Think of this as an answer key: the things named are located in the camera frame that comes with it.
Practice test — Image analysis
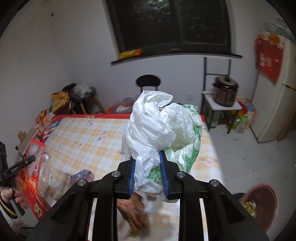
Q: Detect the black round back chair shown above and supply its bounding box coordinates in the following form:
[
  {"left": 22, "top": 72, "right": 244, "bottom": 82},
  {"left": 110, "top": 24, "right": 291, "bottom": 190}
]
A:
[{"left": 135, "top": 74, "right": 161, "bottom": 92}]

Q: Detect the clear plastic bag on stool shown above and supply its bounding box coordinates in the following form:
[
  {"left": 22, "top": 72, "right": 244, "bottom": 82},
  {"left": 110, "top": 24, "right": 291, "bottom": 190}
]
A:
[{"left": 73, "top": 83, "right": 92, "bottom": 98}]

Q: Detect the yellow plaid floral tablecloth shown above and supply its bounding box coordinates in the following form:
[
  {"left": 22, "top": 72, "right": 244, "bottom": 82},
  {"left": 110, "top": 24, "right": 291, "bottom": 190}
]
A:
[{"left": 43, "top": 113, "right": 224, "bottom": 241}]

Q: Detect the white top side table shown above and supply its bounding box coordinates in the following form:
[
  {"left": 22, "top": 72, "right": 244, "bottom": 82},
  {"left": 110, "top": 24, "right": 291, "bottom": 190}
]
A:
[{"left": 201, "top": 91, "right": 242, "bottom": 134}]

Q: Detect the white and green plastic bag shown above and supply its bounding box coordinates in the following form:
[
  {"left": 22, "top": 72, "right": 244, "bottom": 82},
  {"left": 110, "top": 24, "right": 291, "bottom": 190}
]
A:
[{"left": 121, "top": 90, "right": 203, "bottom": 202}]

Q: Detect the red gift box with window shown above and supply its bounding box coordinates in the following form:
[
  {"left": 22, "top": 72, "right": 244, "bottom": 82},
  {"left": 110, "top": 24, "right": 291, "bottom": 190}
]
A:
[{"left": 18, "top": 138, "right": 52, "bottom": 220}]

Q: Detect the wooden stool with clutter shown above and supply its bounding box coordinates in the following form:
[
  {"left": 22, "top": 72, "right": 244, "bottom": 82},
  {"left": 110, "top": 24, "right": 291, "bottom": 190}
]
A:
[{"left": 71, "top": 87, "right": 106, "bottom": 114}]

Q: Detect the brown snack wrapper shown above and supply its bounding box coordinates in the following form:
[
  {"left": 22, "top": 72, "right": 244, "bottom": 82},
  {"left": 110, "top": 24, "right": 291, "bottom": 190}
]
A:
[{"left": 117, "top": 192, "right": 149, "bottom": 238}]

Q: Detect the pink round trash bin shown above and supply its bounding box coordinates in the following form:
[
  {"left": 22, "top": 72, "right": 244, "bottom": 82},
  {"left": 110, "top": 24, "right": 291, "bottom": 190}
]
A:
[{"left": 239, "top": 183, "right": 278, "bottom": 232}]

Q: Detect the yellow patterned bag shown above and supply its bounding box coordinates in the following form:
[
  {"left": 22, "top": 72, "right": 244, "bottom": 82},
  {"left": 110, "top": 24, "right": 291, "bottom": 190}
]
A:
[{"left": 51, "top": 91, "right": 71, "bottom": 114}]

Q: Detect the red festive hanging bag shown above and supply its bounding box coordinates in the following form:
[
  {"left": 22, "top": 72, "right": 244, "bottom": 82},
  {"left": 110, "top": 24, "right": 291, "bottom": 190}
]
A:
[{"left": 255, "top": 31, "right": 285, "bottom": 85}]

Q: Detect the yellow orange snack bag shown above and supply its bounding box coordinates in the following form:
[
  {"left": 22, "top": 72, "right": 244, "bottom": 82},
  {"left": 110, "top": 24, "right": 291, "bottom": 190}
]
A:
[{"left": 119, "top": 49, "right": 143, "bottom": 60}]

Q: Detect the blue crushed drink can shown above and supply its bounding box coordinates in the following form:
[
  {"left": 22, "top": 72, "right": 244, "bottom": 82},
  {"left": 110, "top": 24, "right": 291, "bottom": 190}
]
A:
[{"left": 70, "top": 169, "right": 94, "bottom": 187}]

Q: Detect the white refrigerator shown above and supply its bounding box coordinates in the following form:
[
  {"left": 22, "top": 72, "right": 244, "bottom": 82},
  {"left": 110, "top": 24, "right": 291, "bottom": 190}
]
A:
[{"left": 249, "top": 37, "right": 296, "bottom": 144}]

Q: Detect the colourful shopping bag on floor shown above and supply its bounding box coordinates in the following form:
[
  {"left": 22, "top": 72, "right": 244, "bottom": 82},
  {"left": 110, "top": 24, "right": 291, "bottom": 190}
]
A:
[{"left": 233, "top": 98, "right": 255, "bottom": 134}]

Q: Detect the left hand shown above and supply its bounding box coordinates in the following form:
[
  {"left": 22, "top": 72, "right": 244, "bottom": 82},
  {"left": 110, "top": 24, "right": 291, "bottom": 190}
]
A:
[{"left": 0, "top": 178, "right": 30, "bottom": 210}]

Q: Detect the black framed window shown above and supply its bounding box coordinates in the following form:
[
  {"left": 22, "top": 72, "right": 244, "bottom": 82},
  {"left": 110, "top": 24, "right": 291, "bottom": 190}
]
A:
[{"left": 105, "top": 1, "right": 242, "bottom": 64}]

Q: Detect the brown electric pressure cooker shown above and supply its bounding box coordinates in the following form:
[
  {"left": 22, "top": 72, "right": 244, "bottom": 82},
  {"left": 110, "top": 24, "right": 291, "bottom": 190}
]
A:
[{"left": 213, "top": 76, "right": 239, "bottom": 108}]

